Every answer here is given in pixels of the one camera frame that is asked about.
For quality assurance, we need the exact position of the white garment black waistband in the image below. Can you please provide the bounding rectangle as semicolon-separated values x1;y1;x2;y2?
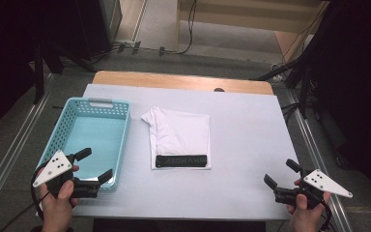
140;106;213;171

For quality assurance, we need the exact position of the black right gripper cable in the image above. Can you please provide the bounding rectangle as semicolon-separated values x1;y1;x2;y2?
315;196;333;232

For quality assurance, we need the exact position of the light blue plastic basket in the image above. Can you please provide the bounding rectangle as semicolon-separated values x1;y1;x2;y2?
37;97;132;192

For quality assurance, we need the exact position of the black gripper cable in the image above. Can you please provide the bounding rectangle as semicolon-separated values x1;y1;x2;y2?
315;196;333;232
0;167;51;232

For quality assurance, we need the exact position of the wooden table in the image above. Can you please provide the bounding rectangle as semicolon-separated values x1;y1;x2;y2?
91;70;274;96

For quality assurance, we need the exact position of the person's left hand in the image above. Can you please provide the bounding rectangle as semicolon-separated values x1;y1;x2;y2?
38;164;81;232

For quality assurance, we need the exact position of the white table mat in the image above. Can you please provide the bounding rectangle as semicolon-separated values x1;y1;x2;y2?
71;83;301;222

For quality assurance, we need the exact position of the thin dark cable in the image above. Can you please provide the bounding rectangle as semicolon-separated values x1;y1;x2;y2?
281;3;330;66

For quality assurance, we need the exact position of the white power strip with plugs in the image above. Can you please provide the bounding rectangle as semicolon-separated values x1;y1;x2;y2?
113;40;167;57

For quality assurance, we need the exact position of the black metal stand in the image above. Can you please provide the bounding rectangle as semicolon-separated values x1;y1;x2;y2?
252;47;324;120
32;38;99;104

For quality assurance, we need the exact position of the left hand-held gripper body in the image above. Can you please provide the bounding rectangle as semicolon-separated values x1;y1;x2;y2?
32;149;101;199

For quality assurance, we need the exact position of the metal floor rail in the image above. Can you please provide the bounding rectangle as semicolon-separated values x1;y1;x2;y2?
286;90;353;232
0;72;58;224

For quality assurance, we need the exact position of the person's right hand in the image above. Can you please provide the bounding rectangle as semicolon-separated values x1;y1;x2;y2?
285;178;332;232

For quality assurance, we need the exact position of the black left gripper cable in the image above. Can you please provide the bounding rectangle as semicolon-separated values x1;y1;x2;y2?
0;167;51;232

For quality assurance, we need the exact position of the black hanging cable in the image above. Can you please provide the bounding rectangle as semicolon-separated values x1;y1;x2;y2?
173;0;198;56

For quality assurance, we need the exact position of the dark cabinet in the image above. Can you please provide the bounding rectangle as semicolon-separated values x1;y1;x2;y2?
75;0;124;61

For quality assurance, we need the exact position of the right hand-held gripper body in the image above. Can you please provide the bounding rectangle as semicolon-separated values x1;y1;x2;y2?
272;168;354;210

